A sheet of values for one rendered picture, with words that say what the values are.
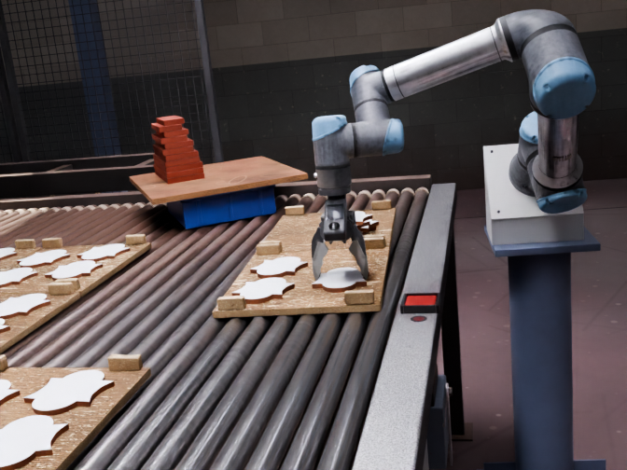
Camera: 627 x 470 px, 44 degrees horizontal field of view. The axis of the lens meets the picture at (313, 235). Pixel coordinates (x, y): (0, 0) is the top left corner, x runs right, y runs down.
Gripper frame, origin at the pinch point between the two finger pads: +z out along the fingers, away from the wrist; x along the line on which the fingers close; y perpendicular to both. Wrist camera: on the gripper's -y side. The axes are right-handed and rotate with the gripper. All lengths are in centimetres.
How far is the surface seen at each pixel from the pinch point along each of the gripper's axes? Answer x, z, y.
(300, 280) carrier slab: 9.5, 0.7, 2.7
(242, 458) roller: 7, 7, -67
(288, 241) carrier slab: 18.2, -1.0, 35.7
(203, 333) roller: 25.3, 3.9, -22.3
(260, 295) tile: 16.1, 0.2, -9.7
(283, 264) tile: 15.1, -0.9, 11.6
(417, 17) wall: -14, -83, 509
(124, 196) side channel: 95, -6, 111
